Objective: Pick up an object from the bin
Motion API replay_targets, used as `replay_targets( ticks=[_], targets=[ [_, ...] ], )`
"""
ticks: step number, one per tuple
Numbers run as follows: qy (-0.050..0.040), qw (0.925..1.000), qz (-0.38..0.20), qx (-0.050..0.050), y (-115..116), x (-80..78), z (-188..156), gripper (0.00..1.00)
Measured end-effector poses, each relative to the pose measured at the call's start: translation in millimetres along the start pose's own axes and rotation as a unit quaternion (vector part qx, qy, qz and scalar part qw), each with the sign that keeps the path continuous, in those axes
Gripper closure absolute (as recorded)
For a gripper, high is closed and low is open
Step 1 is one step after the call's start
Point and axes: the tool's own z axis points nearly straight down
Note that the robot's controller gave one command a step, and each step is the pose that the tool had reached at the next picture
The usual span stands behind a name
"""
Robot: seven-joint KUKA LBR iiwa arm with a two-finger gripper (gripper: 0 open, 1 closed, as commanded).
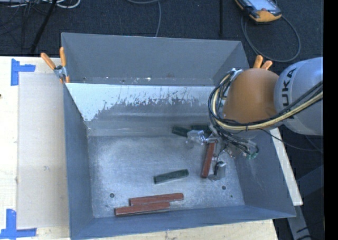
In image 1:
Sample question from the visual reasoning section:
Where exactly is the dark green flat block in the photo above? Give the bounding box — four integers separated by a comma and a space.
153, 169, 190, 185
172, 126, 190, 137

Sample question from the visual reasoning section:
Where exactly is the grey metal bin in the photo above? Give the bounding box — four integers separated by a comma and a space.
61, 32, 297, 239

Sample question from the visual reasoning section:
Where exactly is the red-brown flat block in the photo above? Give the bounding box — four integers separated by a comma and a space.
128, 193, 184, 206
114, 201, 171, 217
200, 140, 219, 179

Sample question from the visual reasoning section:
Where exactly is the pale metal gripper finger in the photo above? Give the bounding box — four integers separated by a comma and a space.
185, 129, 206, 149
210, 161, 228, 181

